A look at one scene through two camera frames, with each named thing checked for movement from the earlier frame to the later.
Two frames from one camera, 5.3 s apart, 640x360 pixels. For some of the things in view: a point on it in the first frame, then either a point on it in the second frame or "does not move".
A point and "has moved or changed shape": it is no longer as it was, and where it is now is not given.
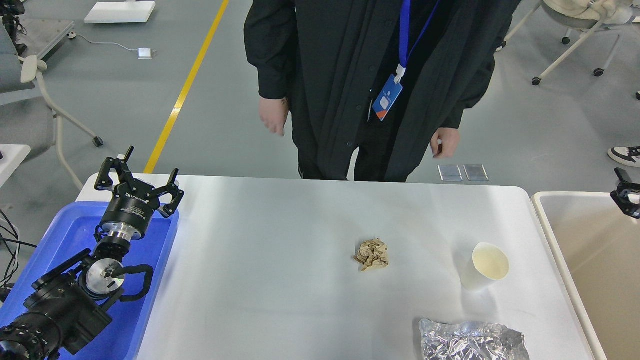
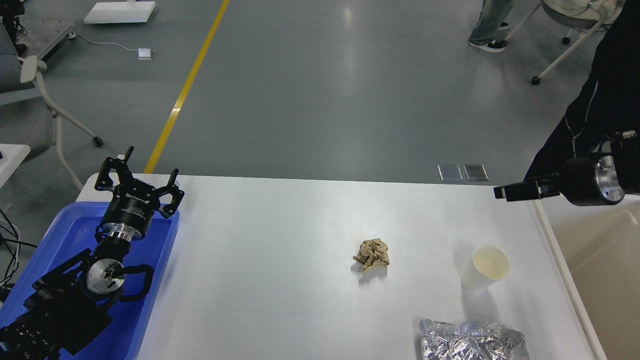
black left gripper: [129, 211] does not move
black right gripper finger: [627, 196] → [544, 187]
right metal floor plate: [476, 172] does not move
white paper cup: [490, 262] has moved or changed shape
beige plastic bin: [598, 242] does not move
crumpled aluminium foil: [470, 340] does not move
